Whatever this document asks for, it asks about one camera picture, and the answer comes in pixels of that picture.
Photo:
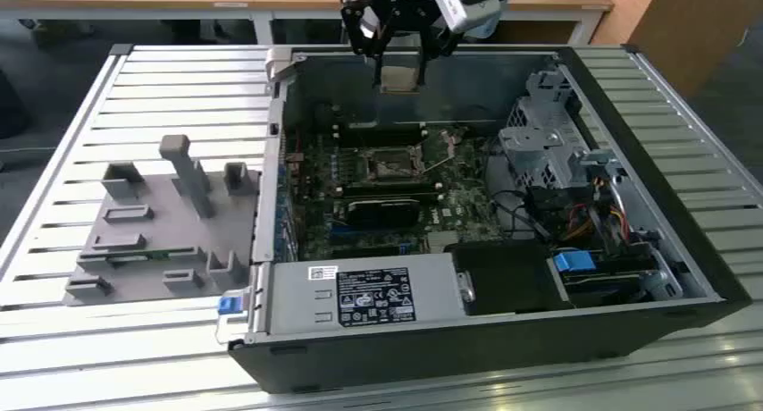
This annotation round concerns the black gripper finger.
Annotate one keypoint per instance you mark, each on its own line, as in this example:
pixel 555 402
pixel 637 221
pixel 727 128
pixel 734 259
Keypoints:
pixel 361 31
pixel 438 31

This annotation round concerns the silver CPU plate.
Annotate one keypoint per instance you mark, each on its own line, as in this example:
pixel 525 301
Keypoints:
pixel 399 82

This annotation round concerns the CPU socket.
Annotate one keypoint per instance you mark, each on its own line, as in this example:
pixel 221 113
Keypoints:
pixel 390 167

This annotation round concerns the black drive cover box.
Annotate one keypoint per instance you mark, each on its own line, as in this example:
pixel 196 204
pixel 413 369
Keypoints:
pixel 507 281

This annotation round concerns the silver disk bay cage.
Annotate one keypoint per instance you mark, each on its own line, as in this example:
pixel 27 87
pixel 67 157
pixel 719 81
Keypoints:
pixel 537 147

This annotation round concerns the green motherboard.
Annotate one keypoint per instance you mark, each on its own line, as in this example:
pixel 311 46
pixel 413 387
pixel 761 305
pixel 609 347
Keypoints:
pixel 465 205

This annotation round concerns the wooden cabinet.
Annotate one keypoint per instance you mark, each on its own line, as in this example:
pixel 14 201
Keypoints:
pixel 686 27

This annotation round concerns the small silver chipset heatsink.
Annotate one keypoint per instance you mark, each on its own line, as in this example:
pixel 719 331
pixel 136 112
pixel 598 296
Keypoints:
pixel 445 240

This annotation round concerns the grey parts rack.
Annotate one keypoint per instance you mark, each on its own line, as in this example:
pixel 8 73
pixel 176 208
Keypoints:
pixel 160 205

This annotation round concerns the blue disk carrier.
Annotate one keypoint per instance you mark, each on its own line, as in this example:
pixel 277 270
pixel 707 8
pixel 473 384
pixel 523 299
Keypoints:
pixel 574 262

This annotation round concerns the green RAM stick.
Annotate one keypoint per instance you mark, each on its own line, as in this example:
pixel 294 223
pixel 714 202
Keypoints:
pixel 155 254

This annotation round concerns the grey power supply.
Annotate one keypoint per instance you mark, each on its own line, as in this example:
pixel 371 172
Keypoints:
pixel 298 304

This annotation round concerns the blue case latch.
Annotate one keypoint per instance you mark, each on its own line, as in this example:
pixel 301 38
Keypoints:
pixel 229 306

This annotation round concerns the black open PC case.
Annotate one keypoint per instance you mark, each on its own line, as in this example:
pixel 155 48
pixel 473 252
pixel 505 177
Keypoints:
pixel 418 362

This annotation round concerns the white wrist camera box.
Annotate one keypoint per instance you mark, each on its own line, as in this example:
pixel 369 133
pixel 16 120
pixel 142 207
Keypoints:
pixel 462 2

